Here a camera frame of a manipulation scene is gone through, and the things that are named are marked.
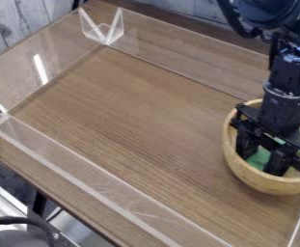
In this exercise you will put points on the black table leg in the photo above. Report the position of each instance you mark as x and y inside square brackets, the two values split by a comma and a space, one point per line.
[38, 204]

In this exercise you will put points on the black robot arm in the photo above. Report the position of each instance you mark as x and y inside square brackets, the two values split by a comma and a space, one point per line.
[271, 20]

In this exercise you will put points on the clear acrylic front wall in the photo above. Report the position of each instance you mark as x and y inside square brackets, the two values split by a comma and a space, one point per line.
[97, 195]

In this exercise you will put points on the light wooden bowl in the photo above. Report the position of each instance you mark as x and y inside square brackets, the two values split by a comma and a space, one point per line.
[279, 186]

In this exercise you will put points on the black metal base plate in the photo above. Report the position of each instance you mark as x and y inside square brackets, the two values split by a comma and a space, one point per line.
[42, 231]

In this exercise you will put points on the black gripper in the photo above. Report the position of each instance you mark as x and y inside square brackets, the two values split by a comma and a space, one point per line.
[271, 126]

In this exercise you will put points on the clear acrylic corner bracket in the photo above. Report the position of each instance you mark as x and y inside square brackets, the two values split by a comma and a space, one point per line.
[102, 33]

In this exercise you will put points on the green rectangular block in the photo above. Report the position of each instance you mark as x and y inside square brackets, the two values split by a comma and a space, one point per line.
[259, 159]

